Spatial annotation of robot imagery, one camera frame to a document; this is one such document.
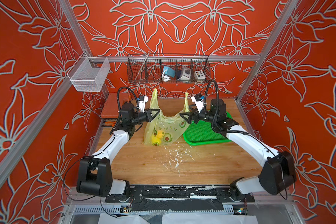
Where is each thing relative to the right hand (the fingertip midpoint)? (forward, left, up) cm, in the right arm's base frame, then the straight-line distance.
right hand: (182, 110), depth 75 cm
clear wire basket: (+30, +64, +3) cm, 71 cm away
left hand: (+1, +13, -2) cm, 13 cm away
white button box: (+32, -13, +1) cm, 34 cm away
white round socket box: (+29, -4, +4) cm, 29 cm away
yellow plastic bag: (-5, +5, -12) cm, 14 cm away
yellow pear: (-7, +16, -22) cm, 27 cm away
